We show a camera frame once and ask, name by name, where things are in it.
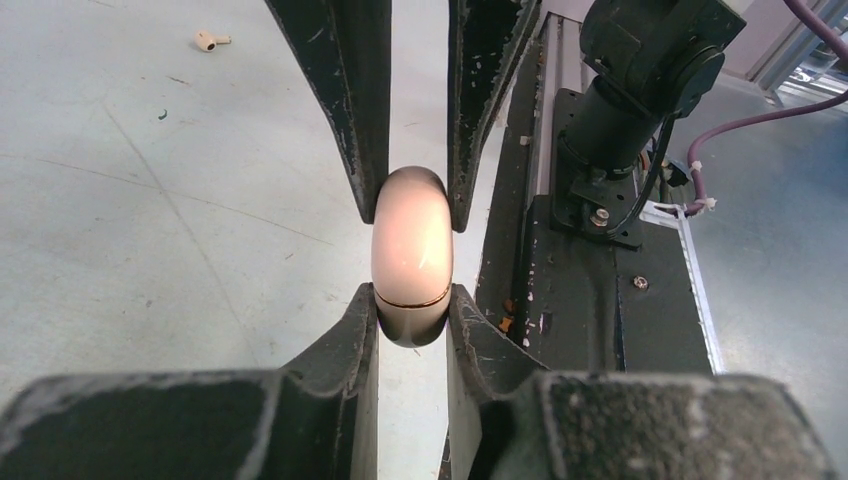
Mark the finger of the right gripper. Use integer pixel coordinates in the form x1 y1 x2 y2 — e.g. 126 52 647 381
447 0 540 233
266 0 392 224

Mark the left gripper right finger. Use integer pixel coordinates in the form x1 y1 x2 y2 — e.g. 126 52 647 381
446 285 836 479

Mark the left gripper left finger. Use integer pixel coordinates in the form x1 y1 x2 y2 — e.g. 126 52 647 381
1 284 378 479

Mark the beige earbud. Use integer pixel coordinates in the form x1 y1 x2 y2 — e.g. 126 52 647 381
194 30 232 52

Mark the beige earbud charging case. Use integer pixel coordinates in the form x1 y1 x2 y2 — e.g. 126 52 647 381
371 166 454 348

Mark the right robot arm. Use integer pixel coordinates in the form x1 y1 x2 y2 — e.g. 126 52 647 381
268 1 745 244

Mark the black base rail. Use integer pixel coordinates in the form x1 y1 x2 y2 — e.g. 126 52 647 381
472 1 722 374

